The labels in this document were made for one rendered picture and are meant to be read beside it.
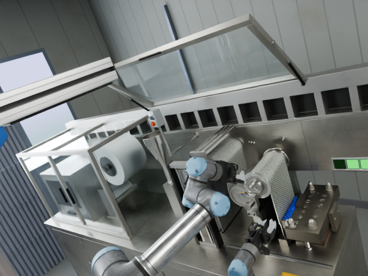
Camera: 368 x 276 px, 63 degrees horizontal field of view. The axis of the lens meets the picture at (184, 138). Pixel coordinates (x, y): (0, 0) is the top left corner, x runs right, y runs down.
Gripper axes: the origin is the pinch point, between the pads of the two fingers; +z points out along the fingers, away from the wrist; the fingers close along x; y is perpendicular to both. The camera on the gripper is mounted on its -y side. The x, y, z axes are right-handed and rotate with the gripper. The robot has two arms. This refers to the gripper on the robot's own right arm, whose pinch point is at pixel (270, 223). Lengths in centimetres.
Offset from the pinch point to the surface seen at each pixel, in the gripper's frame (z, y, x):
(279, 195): 15.3, 5.4, -0.3
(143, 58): 4, 91, 45
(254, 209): 3.1, 4.8, 8.5
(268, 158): 24.0, 22.2, 4.8
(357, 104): 41, 40, -36
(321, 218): 15.3, -5.9, -18.5
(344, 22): 164, 64, -12
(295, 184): 41.0, -4.6, 2.1
